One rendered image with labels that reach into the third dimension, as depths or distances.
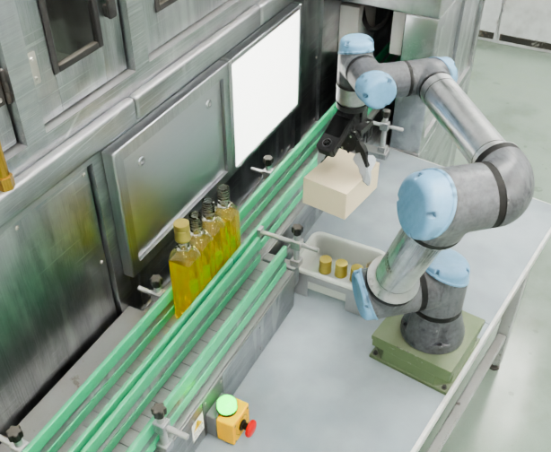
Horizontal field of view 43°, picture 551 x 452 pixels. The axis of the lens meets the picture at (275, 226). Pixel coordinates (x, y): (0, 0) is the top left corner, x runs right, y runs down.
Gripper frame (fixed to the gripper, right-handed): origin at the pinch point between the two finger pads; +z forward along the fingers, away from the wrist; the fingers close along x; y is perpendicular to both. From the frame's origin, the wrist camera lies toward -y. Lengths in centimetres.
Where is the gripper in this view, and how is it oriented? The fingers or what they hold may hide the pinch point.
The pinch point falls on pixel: (341, 177)
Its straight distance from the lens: 172.6
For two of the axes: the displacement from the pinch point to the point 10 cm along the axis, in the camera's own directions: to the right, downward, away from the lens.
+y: 5.7, -5.1, 6.4
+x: -8.2, -3.6, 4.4
